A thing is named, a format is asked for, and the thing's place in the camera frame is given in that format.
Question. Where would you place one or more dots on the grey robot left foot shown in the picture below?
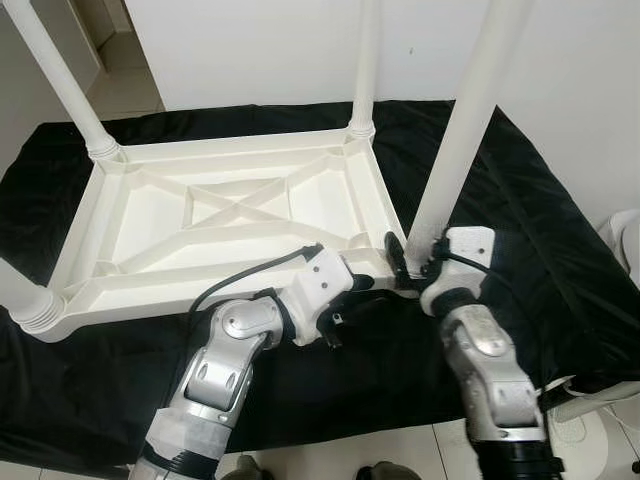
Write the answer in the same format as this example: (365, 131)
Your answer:
(243, 468)

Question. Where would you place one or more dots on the white plastic table leg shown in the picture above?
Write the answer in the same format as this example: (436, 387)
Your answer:
(60, 70)
(470, 110)
(365, 60)
(25, 300)

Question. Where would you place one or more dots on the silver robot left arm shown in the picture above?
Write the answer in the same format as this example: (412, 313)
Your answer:
(220, 380)

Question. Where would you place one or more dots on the black cloth table cover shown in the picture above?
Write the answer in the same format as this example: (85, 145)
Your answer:
(560, 250)

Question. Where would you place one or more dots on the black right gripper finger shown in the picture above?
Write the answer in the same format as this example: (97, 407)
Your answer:
(397, 257)

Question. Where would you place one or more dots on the grey robot right foot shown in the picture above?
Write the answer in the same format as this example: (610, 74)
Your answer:
(388, 472)

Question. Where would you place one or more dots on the white plastic table top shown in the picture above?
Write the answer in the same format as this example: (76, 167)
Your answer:
(150, 230)

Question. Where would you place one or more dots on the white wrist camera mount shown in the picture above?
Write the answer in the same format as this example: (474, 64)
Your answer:
(470, 245)
(325, 280)

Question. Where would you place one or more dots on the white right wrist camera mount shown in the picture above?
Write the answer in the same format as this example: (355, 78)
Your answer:
(470, 245)

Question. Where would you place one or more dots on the grey robot foot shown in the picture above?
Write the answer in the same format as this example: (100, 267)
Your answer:
(388, 472)
(243, 468)

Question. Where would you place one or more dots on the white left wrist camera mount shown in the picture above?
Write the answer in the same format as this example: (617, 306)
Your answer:
(325, 280)

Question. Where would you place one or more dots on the white pedestal fan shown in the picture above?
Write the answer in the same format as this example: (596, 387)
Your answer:
(625, 240)

